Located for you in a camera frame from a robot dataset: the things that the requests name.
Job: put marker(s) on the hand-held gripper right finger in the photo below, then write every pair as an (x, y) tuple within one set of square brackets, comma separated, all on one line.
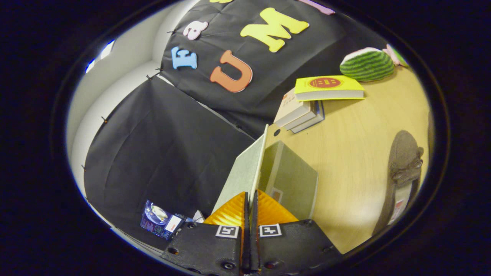
[(295, 245)]

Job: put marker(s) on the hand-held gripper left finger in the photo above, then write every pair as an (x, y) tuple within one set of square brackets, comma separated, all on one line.
[(207, 249)]

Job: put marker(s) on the grey-green storage box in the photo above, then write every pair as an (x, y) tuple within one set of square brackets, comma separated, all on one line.
[(291, 180)]

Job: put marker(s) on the brown fleece shoe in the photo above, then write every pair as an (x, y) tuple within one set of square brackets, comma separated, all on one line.
[(402, 153)]

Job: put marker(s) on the white rounded panel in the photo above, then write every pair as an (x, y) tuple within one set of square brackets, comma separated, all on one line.
[(198, 216)]

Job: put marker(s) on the blue printed package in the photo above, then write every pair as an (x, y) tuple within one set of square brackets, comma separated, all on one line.
[(159, 220)]

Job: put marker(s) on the white thin book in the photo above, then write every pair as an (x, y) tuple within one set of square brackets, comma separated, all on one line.
[(307, 119)]

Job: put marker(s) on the blue-edged book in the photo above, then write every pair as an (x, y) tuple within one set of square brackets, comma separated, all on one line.
[(316, 119)]

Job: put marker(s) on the beige paperback book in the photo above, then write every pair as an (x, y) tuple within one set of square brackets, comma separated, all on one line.
[(293, 111)]

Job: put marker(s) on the yellow book with red circle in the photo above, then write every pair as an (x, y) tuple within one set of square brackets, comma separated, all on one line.
[(330, 85)]

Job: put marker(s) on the watermelon slice plush toy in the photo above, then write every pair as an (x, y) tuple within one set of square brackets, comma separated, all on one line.
[(366, 66)]

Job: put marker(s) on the pink and green plush toy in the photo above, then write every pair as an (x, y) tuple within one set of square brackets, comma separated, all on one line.
[(395, 55)]

